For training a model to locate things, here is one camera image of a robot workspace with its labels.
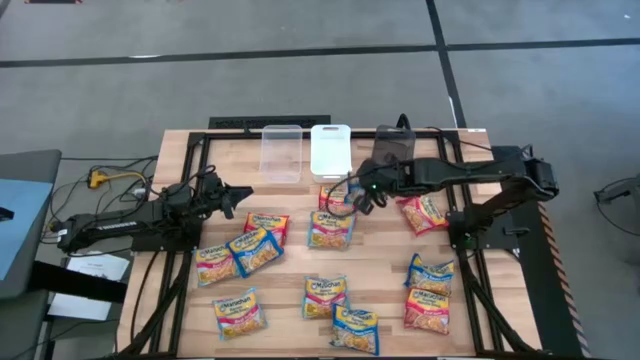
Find black floor grille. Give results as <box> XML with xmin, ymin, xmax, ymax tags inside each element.
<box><xmin>208</xmin><ymin>114</ymin><xmax>332</xmax><ymax>130</ymax></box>

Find red Maruchan ramen pack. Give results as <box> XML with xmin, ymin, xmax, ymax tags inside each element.
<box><xmin>243</xmin><ymin>211</ymin><xmax>291</xmax><ymax>247</ymax></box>
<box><xmin>395</xmin><ymin>193</ymin><xmax>450</xmax><ymax>237</ymax></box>
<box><xmin>403</xmin><ymin>287</ymin><xmax>452</xmax><ymax>336</ymax></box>
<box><xmin>318</xmin><ymin>183</ymin><xmax>359</xmax><ymax>216</ymax></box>

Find clear plastic bin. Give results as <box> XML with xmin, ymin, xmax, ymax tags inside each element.
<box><xmin>258</xmin><ymin>123</ymin><xmax>304</xmax><ymax>184</ymax></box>

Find blue pad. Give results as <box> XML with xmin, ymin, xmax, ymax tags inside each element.
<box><xmin>0</xmin><ymin>179</ymin><xmax>54</xmax><ymax>281</ymax></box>

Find light blue Maruchan ramen pack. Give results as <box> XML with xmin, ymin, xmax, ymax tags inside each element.
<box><xmin>306</xmin><ymin>210</ymin><xmax>357</xmax><ymax>251</ymax></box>
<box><xmin>300</xmin><ymin>275</ymin><xmax>349</xmax><ymax>321</ymax></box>
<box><xmin>211</xmin><ymin>287</ymin><xmax>269</xmax><ymax>342</ymax></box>
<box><xmin>193</xmin><ymin>244</ymin><xmax>240</xmax><ymax>288</ymax></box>

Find white paper sheet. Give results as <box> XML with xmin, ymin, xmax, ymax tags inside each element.
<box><xmin>47</xmin><ymin>292</ymin><xmax>114</xmax><ymax>322</ymax></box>
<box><xmin>66</xmin><ymin>252</ymin><xmax>132</xmax><ymax>283</ymax></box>

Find black beam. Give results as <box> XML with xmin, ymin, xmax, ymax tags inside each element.
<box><xmin>28</xmin><ymin>259</ymin><xmax>129</xmax><ymax>305</ymax></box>

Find dark smoked plastic bin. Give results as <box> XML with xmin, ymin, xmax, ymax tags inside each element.
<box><xmin>373</xmin><ymin>124</ymin><xmax>417</xmax><ymax>166</ymax></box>

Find yellow power strip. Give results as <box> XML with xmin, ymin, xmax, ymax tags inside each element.
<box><xmin>87</xmin><ymin>168</ymin><xmax>109</xmax><ymax>190</ymax></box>

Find white plastic bin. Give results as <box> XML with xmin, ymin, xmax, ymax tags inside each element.
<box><xmin>309</xmin><ymin>123</ymin><xmax>353</xmax><ymax>184</ymax></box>

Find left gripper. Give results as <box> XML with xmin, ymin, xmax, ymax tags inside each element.
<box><xmin>198</xmin><ymin>171</ymin><xmax>255</xmax><ymax>214</ymax></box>

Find yellow cable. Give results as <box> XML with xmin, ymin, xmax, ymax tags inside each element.
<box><xmin>104</xmin><ymin>171</ymin><xmax>150</xmax><ymax>191</ymax></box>

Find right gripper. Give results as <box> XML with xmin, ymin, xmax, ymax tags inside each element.
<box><xmin>348</xmin><ymin>158</ymin><xmax>409</xmax><ymax>198</ymax></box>

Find black platform hazard stripes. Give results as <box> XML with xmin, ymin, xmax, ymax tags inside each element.
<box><xmin>492</xmin><ymin>144</ymin><xmax>594</xmax><ymax>359</ymax></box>

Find black camera cable loop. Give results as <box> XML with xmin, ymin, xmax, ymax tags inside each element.
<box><xmin>325</xmin><ymin>174</ymin><xmax>362</xmax><ymax>216</ymax></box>

